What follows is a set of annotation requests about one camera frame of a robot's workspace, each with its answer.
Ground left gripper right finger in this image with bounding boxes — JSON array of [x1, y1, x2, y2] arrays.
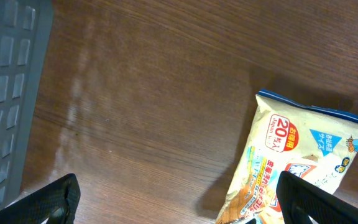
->
[[276, 171, 358, 224]]

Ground grey plastic mesh basket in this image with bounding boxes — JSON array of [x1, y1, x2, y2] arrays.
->
[[0, 0, 53, 210]]

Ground yellow wet wipes pack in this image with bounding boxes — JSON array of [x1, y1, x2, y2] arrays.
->
[[216, 90, 358, 223]]

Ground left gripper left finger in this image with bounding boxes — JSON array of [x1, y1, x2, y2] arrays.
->
[[0, 173, 81, 224]]

